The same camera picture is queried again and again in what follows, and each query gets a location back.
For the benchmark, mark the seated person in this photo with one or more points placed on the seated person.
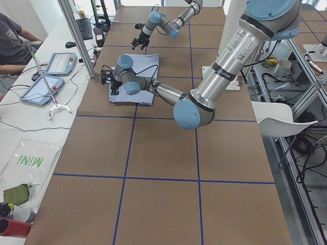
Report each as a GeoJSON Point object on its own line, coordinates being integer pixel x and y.
{"type": "Point", "coordinates": [15, 53]}

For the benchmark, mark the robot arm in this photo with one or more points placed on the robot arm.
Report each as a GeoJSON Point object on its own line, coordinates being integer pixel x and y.
{"type": "Point", "coordinates": [171, 28]}
{"type": "Point", "coordinates": [261, 21]}

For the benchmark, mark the clear plastic MINI bag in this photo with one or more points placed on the clear plastic MINI bag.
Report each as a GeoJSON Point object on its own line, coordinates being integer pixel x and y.
{"type": "Point", "coordinates": [30, 163]}

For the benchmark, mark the black keyboard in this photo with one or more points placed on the black keyboard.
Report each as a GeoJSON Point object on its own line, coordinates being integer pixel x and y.
{"type": "Point", "coordinates": [84, 27]}

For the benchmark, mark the aluminium frame post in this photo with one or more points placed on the aluminium frame post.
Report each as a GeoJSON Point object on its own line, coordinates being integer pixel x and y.
{"type": "Point", "coordinates": [72, 25]}

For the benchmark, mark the white bottle black cap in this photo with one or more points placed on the white bottle black cap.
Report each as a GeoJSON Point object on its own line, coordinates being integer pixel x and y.
{"type": "Point", "coordinates": [17, 213]}

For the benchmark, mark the white plastic chair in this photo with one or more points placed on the white plastic chair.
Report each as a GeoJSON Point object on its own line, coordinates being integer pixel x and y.
{"type": "Point", "coordinates": [276, 120]}

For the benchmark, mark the teach pendant tablet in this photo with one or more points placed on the teach pendant tablet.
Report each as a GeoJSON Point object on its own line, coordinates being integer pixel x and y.
{"type": "Point", "coordinates": [38, 93]}
{"type": "Point", "coordinates": [61, 64]}

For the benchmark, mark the red cylinder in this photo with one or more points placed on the red cylinder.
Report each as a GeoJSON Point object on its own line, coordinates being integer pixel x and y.
{"type": "Point", "coordinates": [14, 228]}

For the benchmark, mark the black computer mouse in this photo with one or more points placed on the black computer mouse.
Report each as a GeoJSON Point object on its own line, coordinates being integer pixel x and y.
{"type": "Point", "coordinates": [70, 44]}

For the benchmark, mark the light blue striped shirt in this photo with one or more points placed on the light blue striped shirt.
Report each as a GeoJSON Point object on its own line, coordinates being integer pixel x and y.
{"type": "Point", "coordinates": [135, 72]}

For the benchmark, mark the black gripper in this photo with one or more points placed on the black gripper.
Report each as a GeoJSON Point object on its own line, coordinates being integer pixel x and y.
{"type": "Point", "coordinates": [143, 36]}
{"type": "Point", "coordinates": [115, 84]}

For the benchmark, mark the upper teach pendant tablet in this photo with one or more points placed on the upper teach pendant tablet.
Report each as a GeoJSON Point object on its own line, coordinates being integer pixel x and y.
{"type": "Point", "coordinates": [61, 64]}

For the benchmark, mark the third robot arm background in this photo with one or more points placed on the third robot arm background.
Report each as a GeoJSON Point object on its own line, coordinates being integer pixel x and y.
{"type": "Point", "coordinates": [316, 52]}

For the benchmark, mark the reacher grabber stick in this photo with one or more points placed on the reacher grabber stick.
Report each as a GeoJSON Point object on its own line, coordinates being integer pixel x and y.
{"type": "Point", "coordinates": [56, 104]}

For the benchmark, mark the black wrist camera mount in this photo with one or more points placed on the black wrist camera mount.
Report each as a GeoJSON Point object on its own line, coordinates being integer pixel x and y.
{"type": "Point", "coordinates": [139, 26]}
{"type": "Point", "coordinates": [105, 73]}

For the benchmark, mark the lower teach pendant tablet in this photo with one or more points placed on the lower teach pendant tablet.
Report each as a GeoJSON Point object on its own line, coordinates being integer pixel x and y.
{"type": "Point", "coordinates": [38, 93]}

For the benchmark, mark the green cloth pouch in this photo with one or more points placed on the green cloth pouch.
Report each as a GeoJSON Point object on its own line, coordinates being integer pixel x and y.
{"type": "Point", "coordinates": [17, 195]}

